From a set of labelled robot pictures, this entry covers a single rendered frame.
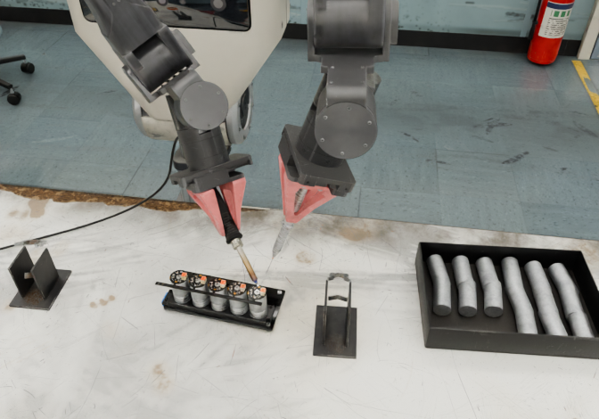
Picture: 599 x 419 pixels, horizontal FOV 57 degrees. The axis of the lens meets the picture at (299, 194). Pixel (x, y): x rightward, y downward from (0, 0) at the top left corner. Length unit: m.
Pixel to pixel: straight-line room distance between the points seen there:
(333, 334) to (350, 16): 0.43
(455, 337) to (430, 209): 1.40
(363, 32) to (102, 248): 0.58
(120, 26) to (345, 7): 0.29
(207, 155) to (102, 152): 1.80
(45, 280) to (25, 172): 1.66
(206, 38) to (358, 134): 0.54
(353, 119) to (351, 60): 0.07
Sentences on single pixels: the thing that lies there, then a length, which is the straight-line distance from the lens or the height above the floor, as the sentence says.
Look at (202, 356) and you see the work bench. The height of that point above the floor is 0.75.
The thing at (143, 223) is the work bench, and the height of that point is 0.75.
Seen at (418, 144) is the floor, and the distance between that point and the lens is 2.48.
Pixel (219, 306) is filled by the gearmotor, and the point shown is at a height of 0.78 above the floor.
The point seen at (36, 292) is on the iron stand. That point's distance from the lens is 0.91.
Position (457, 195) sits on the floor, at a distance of 2.23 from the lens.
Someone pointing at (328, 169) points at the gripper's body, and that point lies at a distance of 0.60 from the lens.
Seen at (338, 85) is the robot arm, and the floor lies 1.15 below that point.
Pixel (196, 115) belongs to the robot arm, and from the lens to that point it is 0.66.
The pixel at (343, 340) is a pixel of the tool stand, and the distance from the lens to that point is 0.77.
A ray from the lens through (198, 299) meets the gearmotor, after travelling 0.78.
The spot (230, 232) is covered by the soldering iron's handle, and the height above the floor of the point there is 0.86.
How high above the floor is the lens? 1.38
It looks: 40 degrees down
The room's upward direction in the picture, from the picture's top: straight up
